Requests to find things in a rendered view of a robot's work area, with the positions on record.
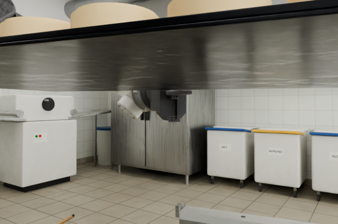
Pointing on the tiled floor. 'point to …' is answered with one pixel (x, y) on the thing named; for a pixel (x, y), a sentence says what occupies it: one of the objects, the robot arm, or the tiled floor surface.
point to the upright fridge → (164, 137)
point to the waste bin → (103, 145)
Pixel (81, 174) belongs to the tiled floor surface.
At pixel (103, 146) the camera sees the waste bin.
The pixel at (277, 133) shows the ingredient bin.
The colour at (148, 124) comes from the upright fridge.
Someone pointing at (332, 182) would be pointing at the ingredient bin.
